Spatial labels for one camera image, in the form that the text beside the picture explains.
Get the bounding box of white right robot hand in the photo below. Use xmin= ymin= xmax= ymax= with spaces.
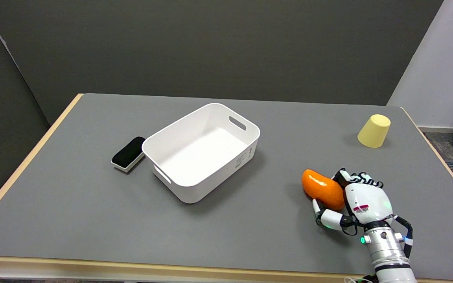
xmin=312 ymin=168 xmax=394 ymax=231

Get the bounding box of orange mango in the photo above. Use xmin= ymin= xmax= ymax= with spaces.
xmin=302 ymin=169 xmax=346 ymax=211

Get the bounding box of yellow upside-down cup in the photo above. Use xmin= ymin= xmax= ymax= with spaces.
xmin=357 ymin=114 xmax=391 ymax=149

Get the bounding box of white plastic storage bin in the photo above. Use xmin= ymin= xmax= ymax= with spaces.
xmin=142 ymin=103 xmax=261 ymax=204

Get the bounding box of black whiteboard eraser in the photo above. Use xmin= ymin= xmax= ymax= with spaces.
xmin=111 ymin=136 xmax=147 ymax=173

